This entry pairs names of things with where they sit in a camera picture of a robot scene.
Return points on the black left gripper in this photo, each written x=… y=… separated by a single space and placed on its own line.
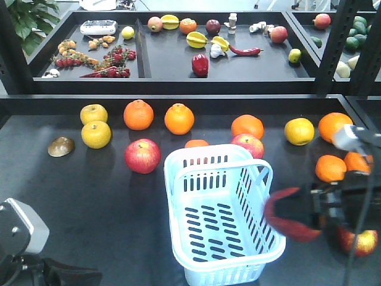
x=32 y=270

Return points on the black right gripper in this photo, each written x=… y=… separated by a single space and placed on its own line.
x=341 y=202

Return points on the red apple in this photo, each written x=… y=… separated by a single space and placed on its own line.
x=366 y=241
x=250 y=143
x=286 y=211
x=142 y=156

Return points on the light blue plastic basket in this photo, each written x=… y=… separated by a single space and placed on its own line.
x=216 y=196

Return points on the small orange right pair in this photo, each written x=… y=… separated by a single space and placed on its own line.
x=330 y=168

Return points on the small orange rightmost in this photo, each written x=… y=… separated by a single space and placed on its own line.
x=354 y=161

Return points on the large orange far right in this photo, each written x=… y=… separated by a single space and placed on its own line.
x=332 y=123

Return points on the yellow round pear right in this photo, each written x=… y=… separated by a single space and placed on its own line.
x=299 y=131

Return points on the black wood produce stand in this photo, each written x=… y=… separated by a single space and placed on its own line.
x=103 y=215

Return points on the orange behind middle apple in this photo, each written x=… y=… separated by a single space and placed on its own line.
x=247 y=123

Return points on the yellow pear front left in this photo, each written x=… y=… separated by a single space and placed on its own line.
x=96 y=134

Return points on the small orange centre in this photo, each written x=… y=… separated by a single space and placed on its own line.
x=196 y=143

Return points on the yellow pear back left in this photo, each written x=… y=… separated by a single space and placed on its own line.
x=93 y=112

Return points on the red chili pepper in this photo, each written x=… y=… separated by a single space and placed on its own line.
x=246 y=52

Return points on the orange with knob left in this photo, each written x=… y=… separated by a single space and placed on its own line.
x=138 y=115

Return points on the orange with knob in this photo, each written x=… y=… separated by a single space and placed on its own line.
x=179 y=119
x=138 y=115

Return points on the white garlic bulb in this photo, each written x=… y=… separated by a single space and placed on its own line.
x=216 y=51

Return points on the red bell pepper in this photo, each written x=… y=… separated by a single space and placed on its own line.
x=200 y=65

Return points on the black upper display tray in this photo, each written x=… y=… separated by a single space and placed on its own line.
x=286 y=63

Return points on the yellow starfruit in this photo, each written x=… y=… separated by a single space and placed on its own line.
x=196 y=39

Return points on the potted green plant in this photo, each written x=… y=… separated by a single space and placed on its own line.
x=33 y=21

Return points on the white handheld device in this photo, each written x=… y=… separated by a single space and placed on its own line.
x=99 y=27

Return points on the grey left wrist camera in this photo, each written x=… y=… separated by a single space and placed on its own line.
x=22 y=229

